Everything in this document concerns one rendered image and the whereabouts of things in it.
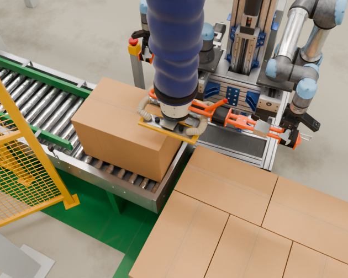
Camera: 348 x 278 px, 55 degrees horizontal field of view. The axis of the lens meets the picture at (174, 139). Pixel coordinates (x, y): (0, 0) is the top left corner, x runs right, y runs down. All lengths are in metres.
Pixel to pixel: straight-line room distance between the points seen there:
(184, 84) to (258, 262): 1.14
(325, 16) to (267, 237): 1.27
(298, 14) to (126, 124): 1.10
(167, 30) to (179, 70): 0.23
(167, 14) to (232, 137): 1.78
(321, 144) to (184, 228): 1.69
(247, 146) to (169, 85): 1.45
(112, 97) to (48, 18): 2.66
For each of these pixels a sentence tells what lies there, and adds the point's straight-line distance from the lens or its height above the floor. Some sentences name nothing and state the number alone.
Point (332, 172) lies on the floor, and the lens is 3.22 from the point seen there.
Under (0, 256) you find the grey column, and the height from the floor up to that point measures 0.56.
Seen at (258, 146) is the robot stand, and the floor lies 0.21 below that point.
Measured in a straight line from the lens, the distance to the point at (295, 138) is 1.71.
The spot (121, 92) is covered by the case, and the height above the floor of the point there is 0.95.
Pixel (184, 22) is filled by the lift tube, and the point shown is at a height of 1.77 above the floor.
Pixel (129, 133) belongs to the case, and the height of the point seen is 0.95.
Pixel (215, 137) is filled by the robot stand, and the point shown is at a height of 0.21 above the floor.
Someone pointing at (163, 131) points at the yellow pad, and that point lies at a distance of 1.81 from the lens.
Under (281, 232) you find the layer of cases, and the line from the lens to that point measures 2.23.
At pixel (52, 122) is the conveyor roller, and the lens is 2.74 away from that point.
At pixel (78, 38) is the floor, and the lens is 4.29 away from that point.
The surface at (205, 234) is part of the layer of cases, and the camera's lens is 2.15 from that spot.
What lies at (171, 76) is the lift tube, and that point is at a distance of 1.54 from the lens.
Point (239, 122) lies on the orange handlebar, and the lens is 1.71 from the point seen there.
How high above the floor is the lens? 2.57
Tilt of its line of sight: 55 degrees down
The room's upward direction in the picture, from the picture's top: 2 degrees counter-clockwise
